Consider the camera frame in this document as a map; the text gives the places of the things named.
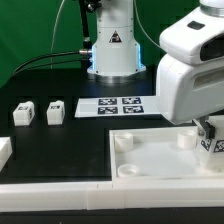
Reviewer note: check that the marker sheet with tags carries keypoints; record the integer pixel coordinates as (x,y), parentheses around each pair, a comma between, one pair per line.
(116,106)

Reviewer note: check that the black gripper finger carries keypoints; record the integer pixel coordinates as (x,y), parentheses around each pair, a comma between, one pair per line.
(206,129)

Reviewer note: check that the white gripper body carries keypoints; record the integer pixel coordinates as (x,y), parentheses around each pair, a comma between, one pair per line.
(190,76)

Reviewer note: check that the white side fence block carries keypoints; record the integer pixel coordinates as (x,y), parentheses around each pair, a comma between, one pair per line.
(5,150)

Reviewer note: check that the white square tabletop panel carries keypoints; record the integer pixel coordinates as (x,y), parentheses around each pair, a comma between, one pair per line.
(158,153)

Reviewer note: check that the black cable upright connector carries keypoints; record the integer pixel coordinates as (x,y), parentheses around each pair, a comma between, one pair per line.
(85,29)

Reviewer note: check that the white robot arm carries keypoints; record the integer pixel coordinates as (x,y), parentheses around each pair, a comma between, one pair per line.
(115,56)

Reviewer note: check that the white obstacle fence rail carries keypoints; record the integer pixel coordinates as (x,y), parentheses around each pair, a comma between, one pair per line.
(108,195)

